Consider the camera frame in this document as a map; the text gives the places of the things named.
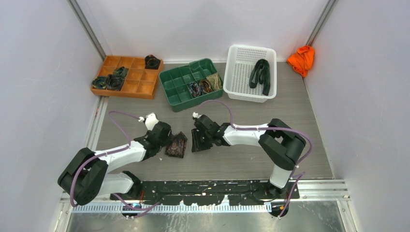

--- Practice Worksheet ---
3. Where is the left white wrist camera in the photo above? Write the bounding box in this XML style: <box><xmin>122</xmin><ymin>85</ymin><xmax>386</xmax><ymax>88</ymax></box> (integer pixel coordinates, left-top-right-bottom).
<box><xmin>138</xmin><ymin>113</ymin><xmax>159</xmax><ymax>131</ymax></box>

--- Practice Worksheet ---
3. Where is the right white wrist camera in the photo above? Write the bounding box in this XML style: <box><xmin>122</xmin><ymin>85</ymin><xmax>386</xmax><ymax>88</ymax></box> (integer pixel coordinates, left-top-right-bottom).
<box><xmin>192</xmin><ymin>112</ymin><xmax>202</xmax><ymax>120</ymax></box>

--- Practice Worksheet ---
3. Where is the white plastic basket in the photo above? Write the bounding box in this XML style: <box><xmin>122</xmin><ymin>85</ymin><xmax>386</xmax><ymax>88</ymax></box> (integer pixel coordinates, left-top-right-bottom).
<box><xmin>223</xmin><ymin>44</ymin><xmax>277</xmax><ymax>103</ymax></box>

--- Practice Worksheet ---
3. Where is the rolled dark grey tie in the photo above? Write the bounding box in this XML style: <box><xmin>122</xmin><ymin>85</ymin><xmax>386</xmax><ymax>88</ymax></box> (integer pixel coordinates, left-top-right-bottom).
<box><xmin>105</xmin><ymin>74</ymin><xmax>124</xmax><ymax>91</ymax></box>

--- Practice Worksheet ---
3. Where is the rolled green patterned tie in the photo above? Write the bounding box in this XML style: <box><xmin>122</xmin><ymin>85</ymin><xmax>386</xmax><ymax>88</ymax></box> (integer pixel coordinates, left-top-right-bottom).
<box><xmin>112</xmin><ymin>66</ymin><xmax>129</xmax><ymax>79</ymax></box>

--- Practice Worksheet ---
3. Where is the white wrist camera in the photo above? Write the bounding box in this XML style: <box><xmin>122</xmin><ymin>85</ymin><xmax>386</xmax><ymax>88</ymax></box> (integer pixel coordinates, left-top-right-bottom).
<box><xmin>138</xmin><ymin>113</ymin><xmax>159</xmax><ymax>131</ymax></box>
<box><xmin>192</xmin><ymin>112</ymin><xmax>202</xmax><ymax>120</ymax></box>

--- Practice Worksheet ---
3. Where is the orange cloth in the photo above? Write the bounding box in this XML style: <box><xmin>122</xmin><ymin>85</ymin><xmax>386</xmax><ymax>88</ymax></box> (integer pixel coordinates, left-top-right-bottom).
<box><xmin>286</xmin><ymin>45</ymin><xmax>315</xmax><ymax>78</ymax></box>

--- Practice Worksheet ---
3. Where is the rolled black tie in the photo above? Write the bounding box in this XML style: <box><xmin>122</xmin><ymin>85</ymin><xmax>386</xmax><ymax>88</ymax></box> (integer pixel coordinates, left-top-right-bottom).
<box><xmin>145</xmin><ymin>55</ymin><xmax>161</xmax><ymax>70</ymax></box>

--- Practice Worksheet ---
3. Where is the aluminium front rail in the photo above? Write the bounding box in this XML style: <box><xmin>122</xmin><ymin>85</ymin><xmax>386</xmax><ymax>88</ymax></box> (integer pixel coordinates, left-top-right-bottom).
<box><xmin>67</xmin><ymin>180</ymin><xmax>351</xmax><ymax>214</ymax></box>

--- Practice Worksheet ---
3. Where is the brown paisley tie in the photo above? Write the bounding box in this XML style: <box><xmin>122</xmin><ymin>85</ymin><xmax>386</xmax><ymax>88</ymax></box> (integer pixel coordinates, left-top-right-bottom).
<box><xmin>165</xmin><ymin>131</ymin><xmax>188</xmax><ymax>159</ymax></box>

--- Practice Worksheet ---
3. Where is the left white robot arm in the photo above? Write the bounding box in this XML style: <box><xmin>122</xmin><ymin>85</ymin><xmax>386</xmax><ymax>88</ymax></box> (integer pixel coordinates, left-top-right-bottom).
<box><xmin>57</xmin><ymin>121</ymin><xmax>171</xmax><ymax>205</ymax></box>

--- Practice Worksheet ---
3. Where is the rolled olive gold tie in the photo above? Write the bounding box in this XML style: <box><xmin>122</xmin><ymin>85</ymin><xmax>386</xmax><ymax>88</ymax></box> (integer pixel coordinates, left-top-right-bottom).
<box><xmin>206</xmin><ymin>72</ymin><xmax>223</xmax><ymax>91</ymax></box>

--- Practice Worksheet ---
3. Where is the dark green tie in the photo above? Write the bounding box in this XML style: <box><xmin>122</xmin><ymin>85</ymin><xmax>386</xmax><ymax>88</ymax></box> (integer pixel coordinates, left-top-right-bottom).
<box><xmin>249</xmin><ymin>59</ymin><xmax>271</xmax><ymax>96</ymax></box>

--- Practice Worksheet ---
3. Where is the green compartment tray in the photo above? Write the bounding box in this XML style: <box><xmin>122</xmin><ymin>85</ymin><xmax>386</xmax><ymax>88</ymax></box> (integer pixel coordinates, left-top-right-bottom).
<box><xmin>159</xmin><ymin>58</ymin><xmax>223</xmax><ymax>112</ymax></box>

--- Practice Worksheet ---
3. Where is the left aluminium corner post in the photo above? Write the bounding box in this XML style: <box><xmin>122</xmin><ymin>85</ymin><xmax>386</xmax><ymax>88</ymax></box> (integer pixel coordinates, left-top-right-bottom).
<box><xmin>67</xmin><ymin>0</ymin><xmax>106</xmax><ymax>60</ymax></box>

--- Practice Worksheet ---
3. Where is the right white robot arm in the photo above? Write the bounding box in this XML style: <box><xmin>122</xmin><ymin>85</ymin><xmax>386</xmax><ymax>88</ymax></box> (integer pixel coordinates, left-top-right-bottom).
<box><xmin>191</xmin><ymin>115</ymin><xmax>306</xmax><ymax>199</ymax></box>

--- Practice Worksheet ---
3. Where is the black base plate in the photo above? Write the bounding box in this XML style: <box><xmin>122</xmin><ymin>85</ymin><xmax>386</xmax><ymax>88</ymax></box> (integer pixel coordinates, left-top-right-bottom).
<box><xmin>118</xmin><ymin>180</ymin><xmax>300</xmax><ymax>206</ymax></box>

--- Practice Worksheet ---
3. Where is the rolled orange brown tie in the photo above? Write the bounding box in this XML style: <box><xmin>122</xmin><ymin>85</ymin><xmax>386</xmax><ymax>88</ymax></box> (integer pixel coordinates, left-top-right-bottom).
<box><xmin>199</xmin><ymin>78</ymin><xmax>214</xmax><ymax>94</ymax></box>

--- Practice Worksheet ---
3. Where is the orange compartment tray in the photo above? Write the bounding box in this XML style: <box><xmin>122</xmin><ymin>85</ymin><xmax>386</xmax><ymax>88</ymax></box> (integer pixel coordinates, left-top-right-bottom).
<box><xmin>90</xmin><ymin>56</ymin><xmax>163</xmax><ymax>100</ymax></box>

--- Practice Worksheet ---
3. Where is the right aluminium corner post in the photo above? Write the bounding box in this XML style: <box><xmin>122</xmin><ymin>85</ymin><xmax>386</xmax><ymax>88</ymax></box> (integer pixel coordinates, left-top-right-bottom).
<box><xmin>306</xmin><ymin>0</ymin><xmax>339</xmax><ymax>46</ymax></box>

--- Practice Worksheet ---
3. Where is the rolled colourful striped tie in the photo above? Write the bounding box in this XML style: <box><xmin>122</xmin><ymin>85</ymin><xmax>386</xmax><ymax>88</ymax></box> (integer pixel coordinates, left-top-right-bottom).
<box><xmin>187</xmin><ymin>82</ymin><xmax>203</xmax><ymax>98</ymax></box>

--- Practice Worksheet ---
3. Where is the aluminium corner post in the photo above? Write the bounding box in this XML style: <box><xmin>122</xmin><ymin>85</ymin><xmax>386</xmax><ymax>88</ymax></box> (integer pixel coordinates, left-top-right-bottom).
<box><xmin>67</xmin><ymin>0</ymin><xmax>106</xmax><ymax>60</ymax></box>
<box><xmin>306</xmin><ymin>0</ymin><xmax>339</xmax><ymax>46</ymax></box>

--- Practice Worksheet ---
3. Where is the rolled blue green tie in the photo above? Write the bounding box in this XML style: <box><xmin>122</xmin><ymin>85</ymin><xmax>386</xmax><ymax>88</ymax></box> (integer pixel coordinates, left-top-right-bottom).
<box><xmin>92</xmin><ymin>76</ymin><xmax>107</xmax><ymax>89</ymax></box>

